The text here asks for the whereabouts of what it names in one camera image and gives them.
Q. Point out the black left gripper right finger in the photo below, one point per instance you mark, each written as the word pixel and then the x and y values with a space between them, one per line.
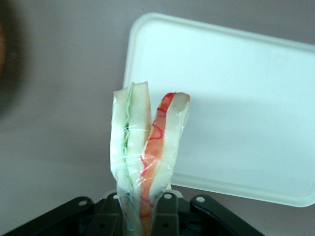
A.
pixel 167 214

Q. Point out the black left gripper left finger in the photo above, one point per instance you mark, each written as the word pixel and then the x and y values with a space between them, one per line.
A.
pixel 109 214

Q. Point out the triangle sandwich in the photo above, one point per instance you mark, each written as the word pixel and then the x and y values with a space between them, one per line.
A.
pixel 137 137

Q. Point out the cream plastic tray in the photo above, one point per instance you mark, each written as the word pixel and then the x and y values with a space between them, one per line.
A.
pixel 233 110

